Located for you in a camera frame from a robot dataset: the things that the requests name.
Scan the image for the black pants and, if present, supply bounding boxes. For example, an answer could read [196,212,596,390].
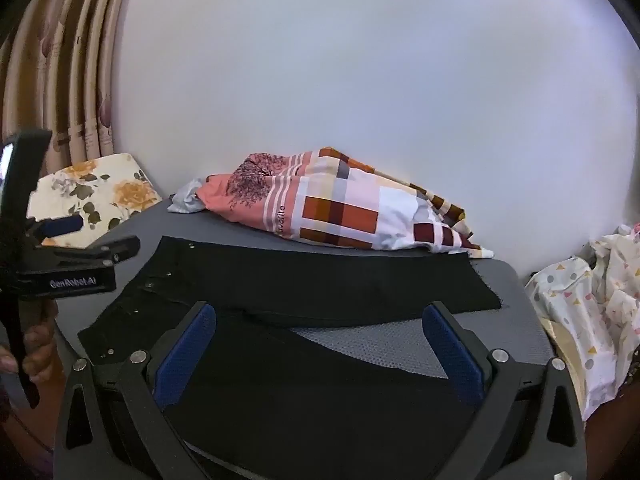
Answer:
[77,236,503,476]

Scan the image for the person's left hand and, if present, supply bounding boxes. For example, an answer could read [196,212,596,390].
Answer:
[0,300,60,376]

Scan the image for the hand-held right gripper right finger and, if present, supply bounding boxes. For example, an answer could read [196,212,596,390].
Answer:
[422,301,587,480]

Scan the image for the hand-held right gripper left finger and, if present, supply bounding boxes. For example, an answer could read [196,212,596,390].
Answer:
[54,301,217,480]

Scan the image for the beige printed curtain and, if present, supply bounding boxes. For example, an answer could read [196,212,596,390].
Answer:
[0,0,136,176]

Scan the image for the white patterned cloth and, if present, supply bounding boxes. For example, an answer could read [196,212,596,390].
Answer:
[525,222,640,421]

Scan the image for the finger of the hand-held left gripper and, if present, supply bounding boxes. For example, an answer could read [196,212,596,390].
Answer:
[50,235,141,267]
[27,215,86,242]

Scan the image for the pink plaid folded blanket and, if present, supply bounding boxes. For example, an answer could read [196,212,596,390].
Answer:
[195,147,496,259]

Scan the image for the floral cream pillow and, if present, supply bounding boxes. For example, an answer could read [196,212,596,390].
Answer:
[27,152,163,248]

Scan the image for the grey white striped cloth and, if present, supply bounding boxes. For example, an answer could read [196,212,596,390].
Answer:
[167,176,208,215]

